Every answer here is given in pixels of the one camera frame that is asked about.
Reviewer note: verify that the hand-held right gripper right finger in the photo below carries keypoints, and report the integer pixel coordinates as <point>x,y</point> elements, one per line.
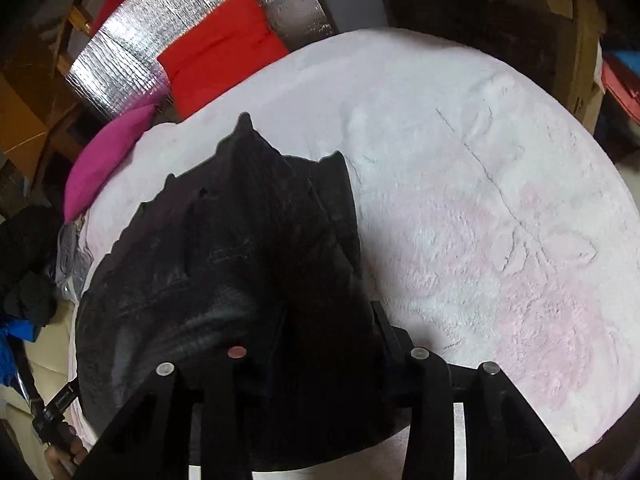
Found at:
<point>387,330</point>

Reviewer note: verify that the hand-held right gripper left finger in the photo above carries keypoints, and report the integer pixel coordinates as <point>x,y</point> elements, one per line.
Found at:
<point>220,410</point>

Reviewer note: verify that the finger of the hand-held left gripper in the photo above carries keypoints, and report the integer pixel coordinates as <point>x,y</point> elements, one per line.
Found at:
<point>65,396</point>

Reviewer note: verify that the black jacket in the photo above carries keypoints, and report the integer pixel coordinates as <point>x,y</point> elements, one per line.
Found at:
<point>225,260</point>

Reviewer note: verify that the black clothes pile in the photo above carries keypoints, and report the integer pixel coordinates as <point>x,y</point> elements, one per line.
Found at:
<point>27,260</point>

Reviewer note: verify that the person's left hand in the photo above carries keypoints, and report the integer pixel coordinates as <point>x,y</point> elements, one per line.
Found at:
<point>70,457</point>

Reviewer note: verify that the blue cloth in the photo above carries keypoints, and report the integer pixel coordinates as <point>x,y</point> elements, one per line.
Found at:
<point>12,347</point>

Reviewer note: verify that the grey cloth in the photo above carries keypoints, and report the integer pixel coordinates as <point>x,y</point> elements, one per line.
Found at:
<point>70,260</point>

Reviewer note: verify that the white fleece blanket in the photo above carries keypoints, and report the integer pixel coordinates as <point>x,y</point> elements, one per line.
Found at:
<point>475,210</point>

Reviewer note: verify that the pink pillow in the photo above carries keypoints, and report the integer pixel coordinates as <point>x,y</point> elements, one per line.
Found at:
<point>102,165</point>

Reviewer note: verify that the brown cardboard board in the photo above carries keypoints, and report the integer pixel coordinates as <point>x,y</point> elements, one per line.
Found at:
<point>25,110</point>

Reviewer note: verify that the red cushion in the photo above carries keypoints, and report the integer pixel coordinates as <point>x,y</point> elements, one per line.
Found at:
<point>220,55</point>

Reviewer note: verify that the red plastic bin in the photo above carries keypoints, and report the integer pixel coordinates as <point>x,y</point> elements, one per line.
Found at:
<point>622,87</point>

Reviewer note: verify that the cardboard box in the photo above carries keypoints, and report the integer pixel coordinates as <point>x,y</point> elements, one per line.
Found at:
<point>570,45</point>

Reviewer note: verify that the silver foil mat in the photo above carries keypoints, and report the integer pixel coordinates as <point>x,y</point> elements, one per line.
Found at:
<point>125,55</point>

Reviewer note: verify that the golden wooden chair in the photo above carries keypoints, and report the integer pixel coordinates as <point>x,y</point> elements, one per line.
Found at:
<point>75,20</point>

